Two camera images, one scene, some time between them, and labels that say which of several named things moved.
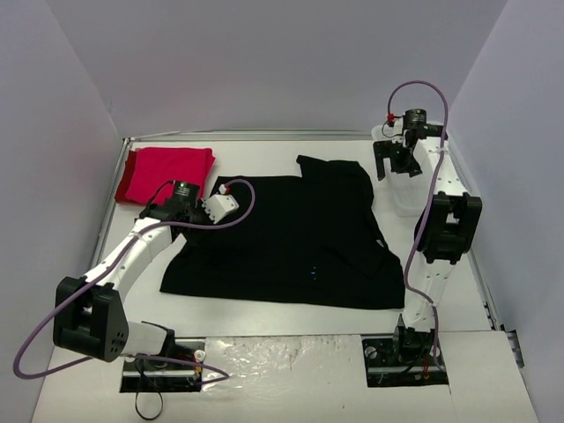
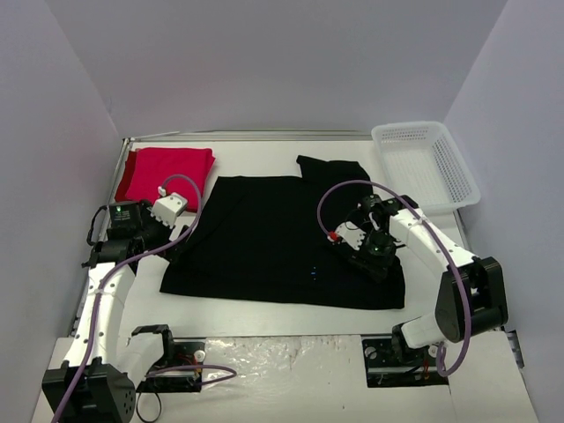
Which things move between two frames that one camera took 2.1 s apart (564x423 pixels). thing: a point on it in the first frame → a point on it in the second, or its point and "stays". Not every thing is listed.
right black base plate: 384,368 stays
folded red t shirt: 150,174 stays
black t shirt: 310,240 stays
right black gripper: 394,148 → 357,254
